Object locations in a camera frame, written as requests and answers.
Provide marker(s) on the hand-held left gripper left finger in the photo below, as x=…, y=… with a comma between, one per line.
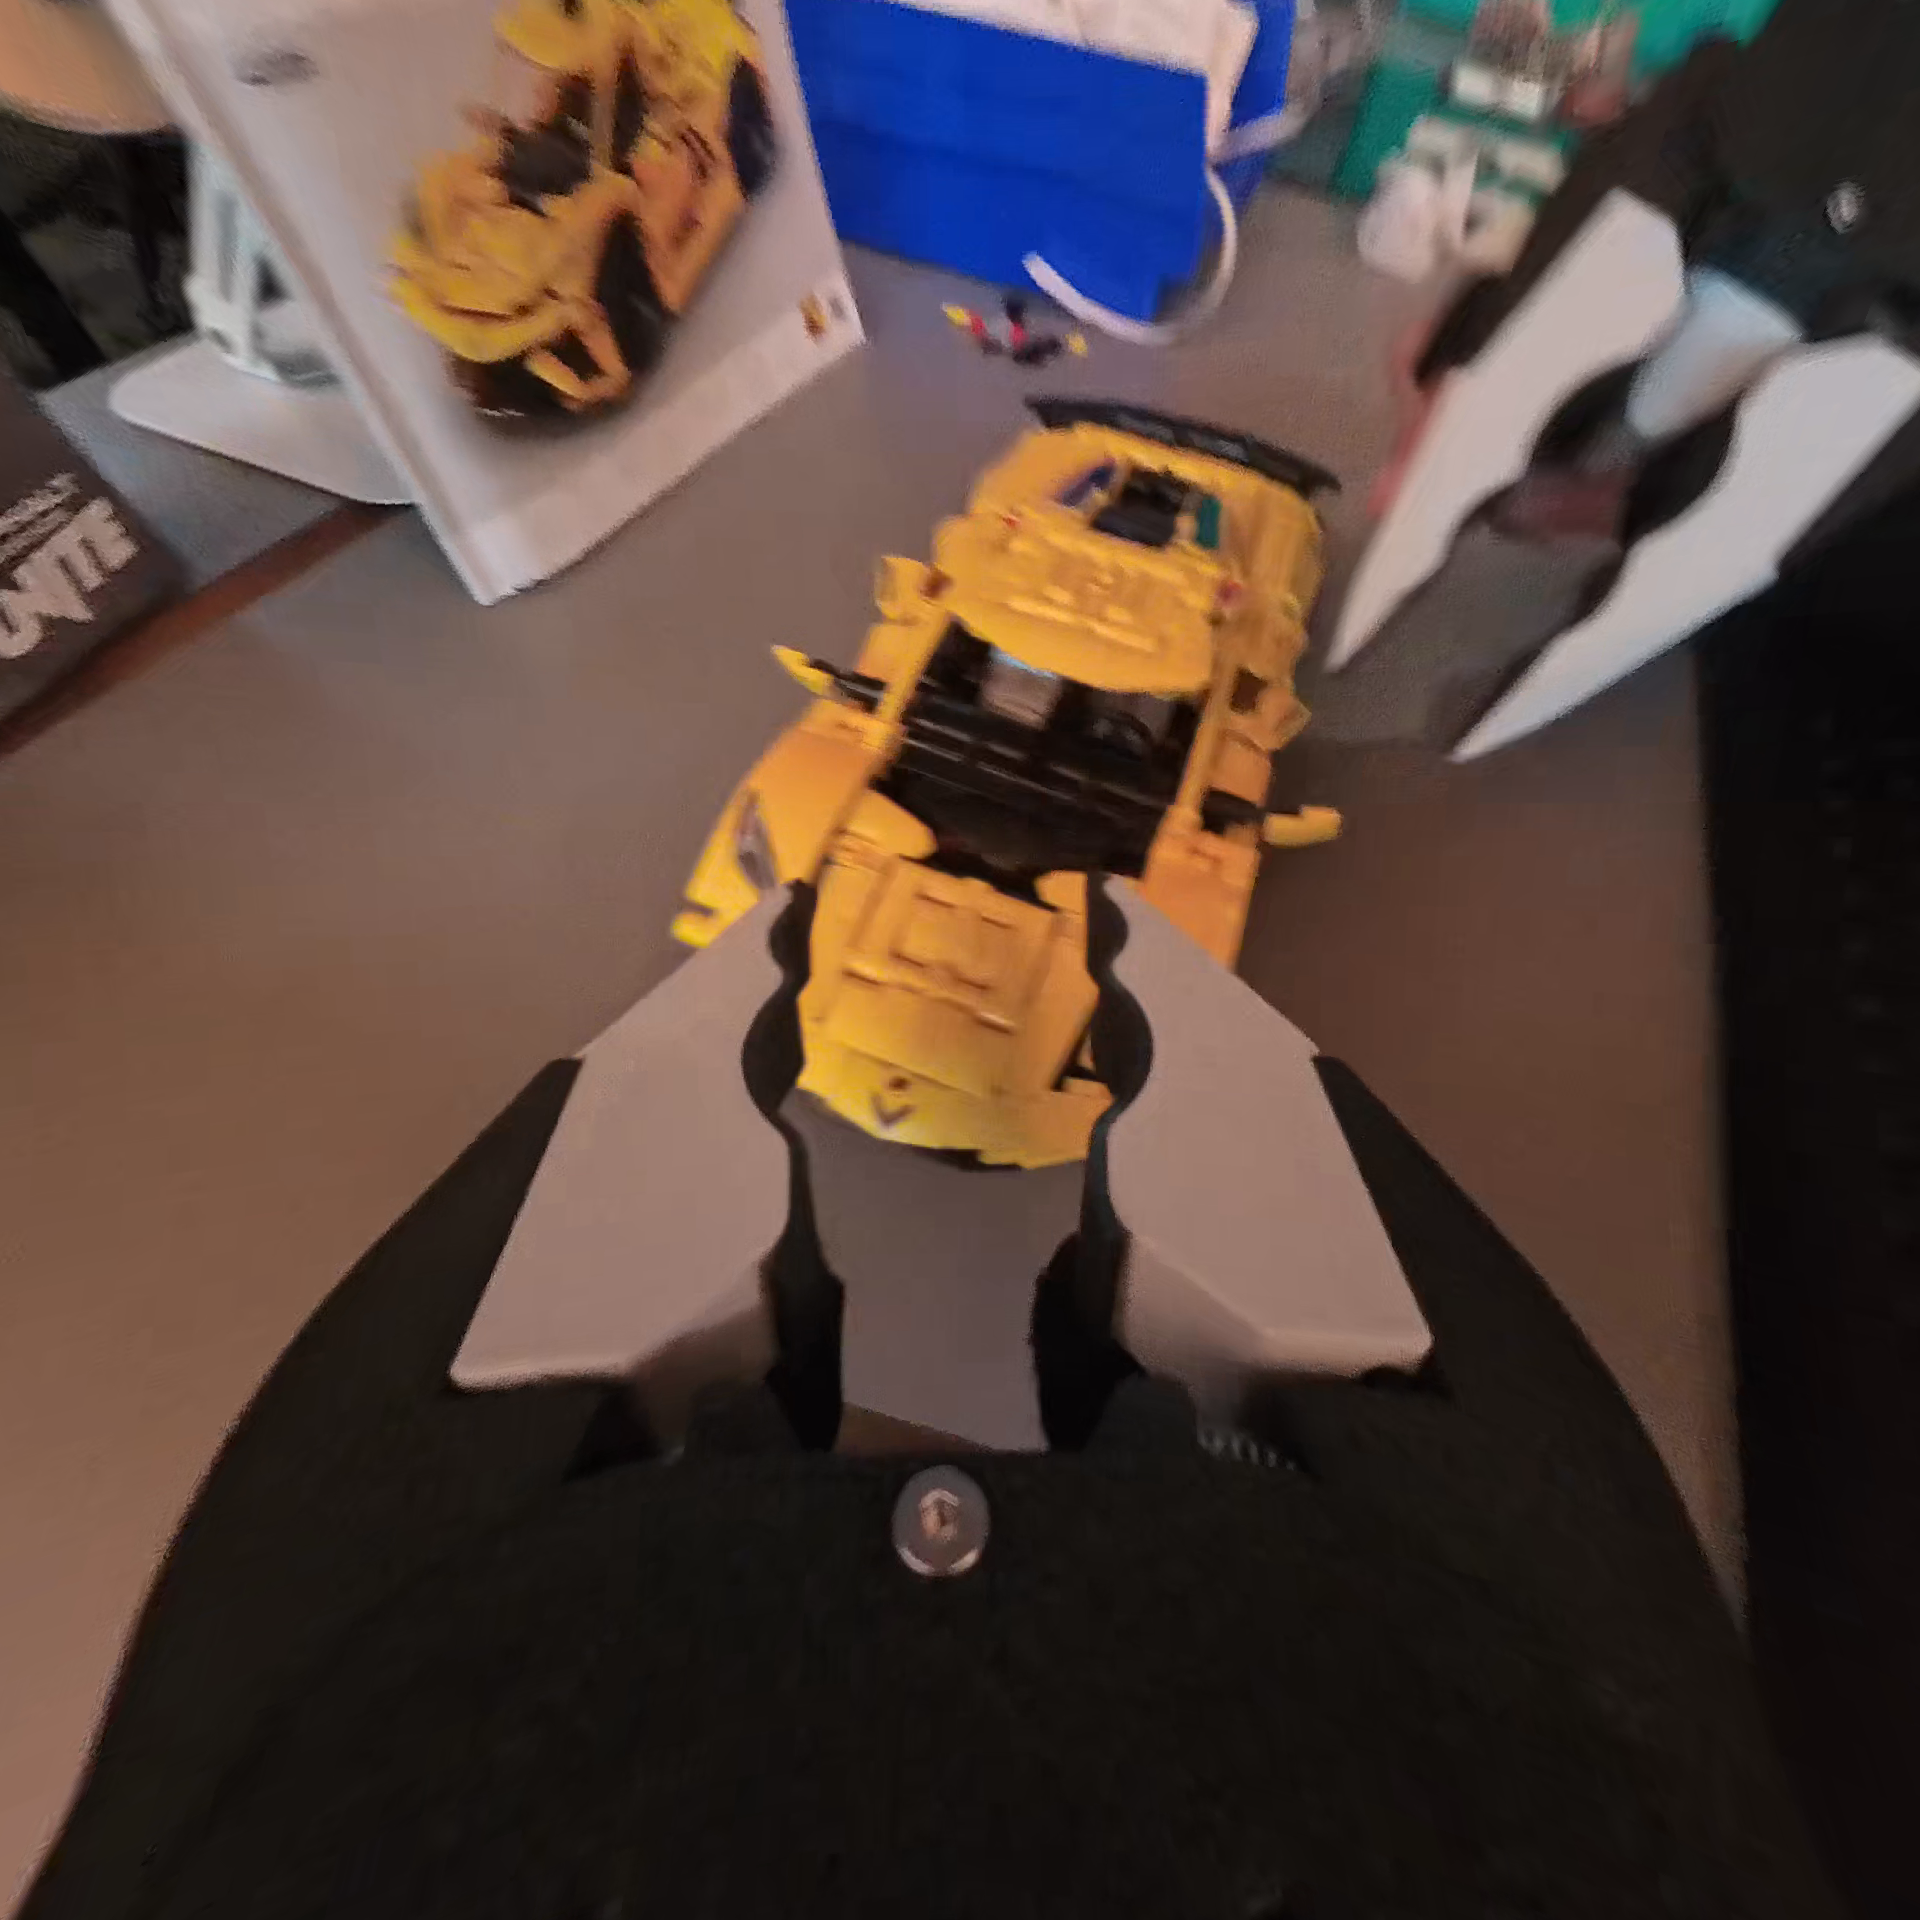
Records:
x=615, y=1214

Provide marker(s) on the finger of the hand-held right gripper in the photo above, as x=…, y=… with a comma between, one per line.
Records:
x=1757, y=494
x=1499, y=375

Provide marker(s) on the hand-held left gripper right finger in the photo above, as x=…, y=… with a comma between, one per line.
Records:
x=1275, y=1200

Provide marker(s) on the yellow toy brick car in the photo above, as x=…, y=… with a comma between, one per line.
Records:
x=1050, y=600

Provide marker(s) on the grey desk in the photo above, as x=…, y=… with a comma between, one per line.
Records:
x=376, y=839

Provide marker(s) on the teal plastic bin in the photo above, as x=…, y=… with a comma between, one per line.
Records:
x=1394, y=107

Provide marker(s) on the pile of small loose bricks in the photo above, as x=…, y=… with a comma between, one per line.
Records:
x=1021, y=340

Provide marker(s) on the person's black fleece-lined jacket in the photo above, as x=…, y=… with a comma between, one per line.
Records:
x=1830, y=1200

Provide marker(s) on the blue plastic bin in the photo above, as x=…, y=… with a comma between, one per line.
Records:
x=975, y=136

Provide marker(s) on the white car instruction booklet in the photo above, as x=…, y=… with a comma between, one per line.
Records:
x=494, y=481

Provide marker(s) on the dark car set box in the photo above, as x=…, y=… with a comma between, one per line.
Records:
x=77, y=587

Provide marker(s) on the white monitor stand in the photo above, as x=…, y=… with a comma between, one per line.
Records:
x=224, y=421

